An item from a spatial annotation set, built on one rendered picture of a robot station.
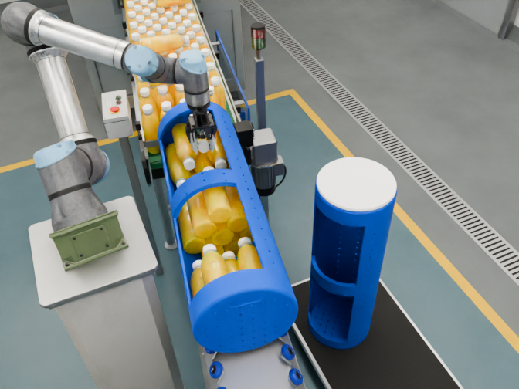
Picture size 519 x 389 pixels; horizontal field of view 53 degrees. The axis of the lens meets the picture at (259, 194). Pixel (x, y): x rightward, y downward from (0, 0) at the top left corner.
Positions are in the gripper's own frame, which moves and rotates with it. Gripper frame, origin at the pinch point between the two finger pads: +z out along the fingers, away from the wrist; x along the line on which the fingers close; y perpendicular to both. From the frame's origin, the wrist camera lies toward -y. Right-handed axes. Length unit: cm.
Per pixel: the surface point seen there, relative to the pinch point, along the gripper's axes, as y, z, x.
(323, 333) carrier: 18, 104, 42
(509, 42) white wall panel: -222, 120, 295
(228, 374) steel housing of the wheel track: 66, 27, -7
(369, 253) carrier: 26, 40, 52
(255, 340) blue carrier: 61, 20, 2
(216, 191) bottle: 20.8, 0.4, 0.5
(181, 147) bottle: -10.1, 6.2, -6.9
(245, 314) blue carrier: 61, 7, 0
